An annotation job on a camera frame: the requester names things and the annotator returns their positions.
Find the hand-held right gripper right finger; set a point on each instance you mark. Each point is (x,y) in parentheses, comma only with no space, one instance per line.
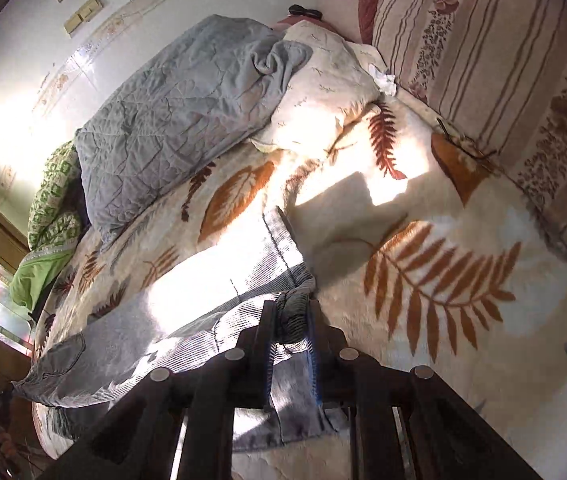
(313,360)

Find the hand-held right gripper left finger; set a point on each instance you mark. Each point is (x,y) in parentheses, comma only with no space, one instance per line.
(267,360)

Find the grey denim pants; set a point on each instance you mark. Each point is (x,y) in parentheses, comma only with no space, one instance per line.
(113,355)

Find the leaf print fleece blanket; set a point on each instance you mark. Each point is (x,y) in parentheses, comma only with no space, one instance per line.
(438,260)

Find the grey quilted pillow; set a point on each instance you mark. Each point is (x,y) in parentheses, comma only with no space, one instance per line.
(163,125)

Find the green patterned quilt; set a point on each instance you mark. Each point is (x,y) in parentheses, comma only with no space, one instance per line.
(48,200)

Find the cream pillow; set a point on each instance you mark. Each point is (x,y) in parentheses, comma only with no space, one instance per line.
(323,80)

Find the white tissue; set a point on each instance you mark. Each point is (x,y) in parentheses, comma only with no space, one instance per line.
(382,80)

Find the black sunglasses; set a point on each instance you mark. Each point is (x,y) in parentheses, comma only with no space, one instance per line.
(304,10)

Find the striped patterned bedsheet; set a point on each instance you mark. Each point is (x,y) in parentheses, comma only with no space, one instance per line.
(488,50)

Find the beige wall switch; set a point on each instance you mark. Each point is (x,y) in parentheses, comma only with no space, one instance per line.
(90,6)
(73,23)

